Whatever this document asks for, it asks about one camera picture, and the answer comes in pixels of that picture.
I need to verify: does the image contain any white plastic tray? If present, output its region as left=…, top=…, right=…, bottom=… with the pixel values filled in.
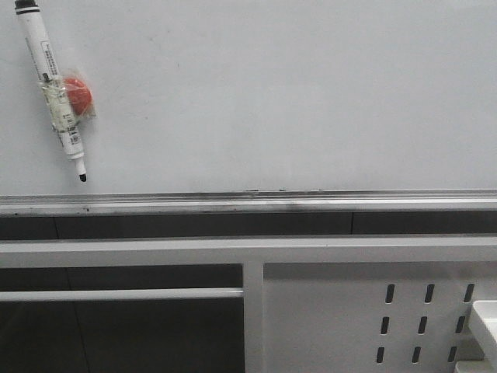
left=454, top=300, right=496, bottom=372

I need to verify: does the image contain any white metal stand frame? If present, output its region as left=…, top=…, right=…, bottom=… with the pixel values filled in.
left=1, top=236, right=496, bottom=372

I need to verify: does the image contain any large white whiteboard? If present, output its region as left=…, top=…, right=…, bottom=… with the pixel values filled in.
left=1, top=1, right=496, bottom=215

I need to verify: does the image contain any red round magnet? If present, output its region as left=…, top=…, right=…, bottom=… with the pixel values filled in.
left=63, top=70, right=96, bottom=118

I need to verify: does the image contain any white whiteboard marker pen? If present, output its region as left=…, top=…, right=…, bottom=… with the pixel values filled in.
left=14, top=1, right=87, bottom=183

